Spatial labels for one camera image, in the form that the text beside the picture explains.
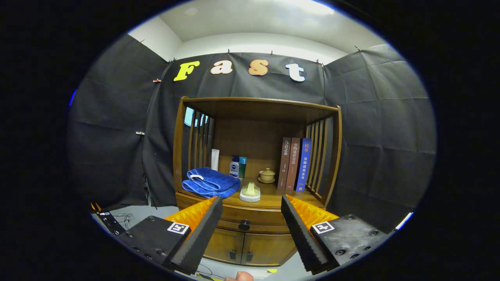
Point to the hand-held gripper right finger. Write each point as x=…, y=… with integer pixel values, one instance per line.
x=301, y=238

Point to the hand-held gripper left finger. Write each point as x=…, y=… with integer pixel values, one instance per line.
x=202, y=238

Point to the wooden drawer with black knob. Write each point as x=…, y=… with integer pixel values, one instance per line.
x=265, y=224

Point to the wooden cabinet door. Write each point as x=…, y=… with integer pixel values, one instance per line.
x=222, y=244
x=269, y=248

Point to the wooden countertop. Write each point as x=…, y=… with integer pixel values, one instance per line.
x=273, y=197

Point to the wooden cabinet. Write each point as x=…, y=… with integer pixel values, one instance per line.
x=254, y=111

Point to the yellow black striped tape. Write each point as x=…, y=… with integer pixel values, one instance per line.
x=207, y=277

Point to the folded blue towel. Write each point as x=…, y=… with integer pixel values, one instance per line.
x=213, y=182

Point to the beige lidded teacup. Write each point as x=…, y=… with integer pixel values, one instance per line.
x=267, y=176

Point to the blue book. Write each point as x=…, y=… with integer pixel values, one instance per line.
x=304, y=164

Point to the reddish brown book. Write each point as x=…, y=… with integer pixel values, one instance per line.
x=293, y=164

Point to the white bottle with blue cap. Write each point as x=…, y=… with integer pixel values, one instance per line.
x=234, y=169

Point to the dark brown book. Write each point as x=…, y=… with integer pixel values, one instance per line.
x=284, y=164

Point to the white tube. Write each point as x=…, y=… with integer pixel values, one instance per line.
x=215, y=160

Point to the teal bottle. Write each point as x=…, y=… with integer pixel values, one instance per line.
x=243, y=168

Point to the black device with orange parts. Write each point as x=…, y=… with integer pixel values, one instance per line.
x=109, y=221

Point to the white object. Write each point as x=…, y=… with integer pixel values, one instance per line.
x=404, y=221

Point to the black backdrop cloth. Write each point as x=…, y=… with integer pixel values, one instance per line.
x=383, y=136

